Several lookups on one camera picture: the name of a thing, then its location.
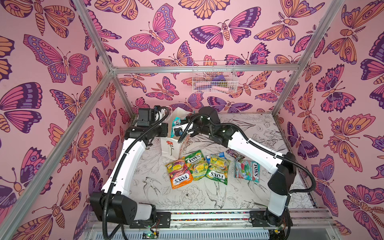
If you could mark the teal Fox's fruits bag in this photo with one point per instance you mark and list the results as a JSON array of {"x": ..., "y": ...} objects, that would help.
[{"x": 247, "y": 170}]

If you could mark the white paper bag with flower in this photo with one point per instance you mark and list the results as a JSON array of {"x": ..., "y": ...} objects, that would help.
[{"x": 170, "y": 146}]

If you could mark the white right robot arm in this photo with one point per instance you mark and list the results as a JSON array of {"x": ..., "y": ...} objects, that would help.
[{"x": 280, "y": 166}]

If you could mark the purple snack bar wrapper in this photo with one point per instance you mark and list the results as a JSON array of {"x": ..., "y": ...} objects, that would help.
[{"x": 236, "y": 155}]

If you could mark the teal snack packet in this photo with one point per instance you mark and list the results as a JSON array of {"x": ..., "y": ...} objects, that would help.
[{"x": 176, "y": 129}]

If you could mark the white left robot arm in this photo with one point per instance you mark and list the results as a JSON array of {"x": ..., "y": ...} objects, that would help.
[{"x": 112, "y": 204}]

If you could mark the green Fox's spring tea bag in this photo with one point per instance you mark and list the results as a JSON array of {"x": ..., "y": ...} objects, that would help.
[{"x": 197, "y": 164}]

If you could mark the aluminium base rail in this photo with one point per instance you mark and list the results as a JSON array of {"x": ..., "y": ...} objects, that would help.
[{"x": 299, "y": 224}]

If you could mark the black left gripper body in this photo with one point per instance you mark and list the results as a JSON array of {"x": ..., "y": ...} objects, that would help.
[{"x": 158, "y": 131}]

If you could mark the white wire basket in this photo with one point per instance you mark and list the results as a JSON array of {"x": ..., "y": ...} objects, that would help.
[{"x": 214, "y": 77}]

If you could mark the orange Fox's candy bag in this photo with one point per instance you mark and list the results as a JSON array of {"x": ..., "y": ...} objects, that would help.
[{"x": 179, "y": 174}]

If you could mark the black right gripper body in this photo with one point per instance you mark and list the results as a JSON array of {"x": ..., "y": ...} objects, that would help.
[{"x": 183, "y": 130}]

